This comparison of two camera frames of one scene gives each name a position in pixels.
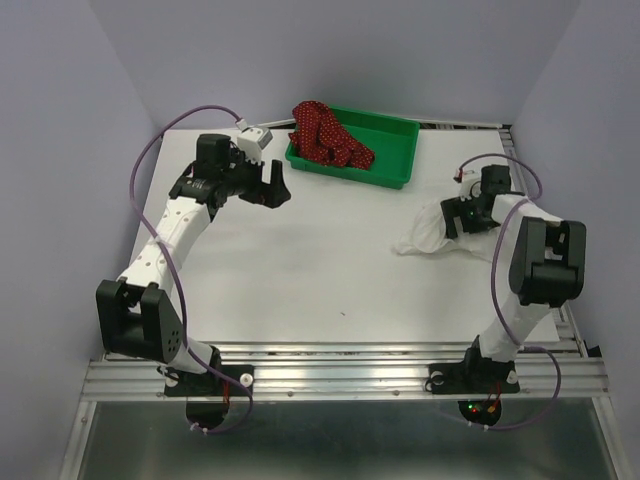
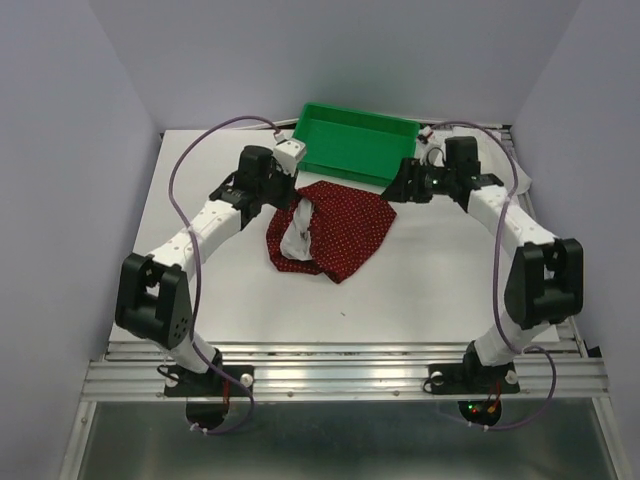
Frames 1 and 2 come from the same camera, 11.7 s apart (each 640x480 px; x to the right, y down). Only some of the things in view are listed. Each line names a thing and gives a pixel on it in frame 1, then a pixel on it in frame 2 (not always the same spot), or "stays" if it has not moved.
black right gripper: x=453 y=207 -> x=400 y=190
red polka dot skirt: x=320 y=137 -> x=348 y=226
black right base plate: x=475 y=375 stays
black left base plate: x=183 y=383 stays
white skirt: x=430 y=235 -> x=495 y=160
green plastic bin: x=391 y=139 stays
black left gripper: x=272 y=194 -> x=289 y=192
